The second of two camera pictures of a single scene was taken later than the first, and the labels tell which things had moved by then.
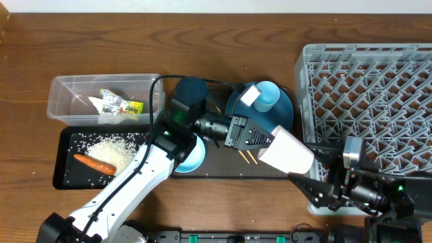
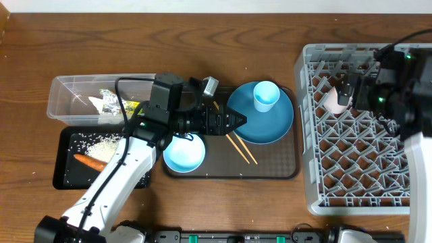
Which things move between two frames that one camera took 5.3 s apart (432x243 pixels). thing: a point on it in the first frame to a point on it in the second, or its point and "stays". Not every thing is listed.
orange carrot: [96, 164] stays
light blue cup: [270, 93] stays
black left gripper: [238, 133] to [219, 127]
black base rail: [300, 233] stays
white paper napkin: [98, 102] stays
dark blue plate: [281, 115] stays
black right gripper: [339, 177] to [364, 86]
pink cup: [288, 152] to [331, 102]
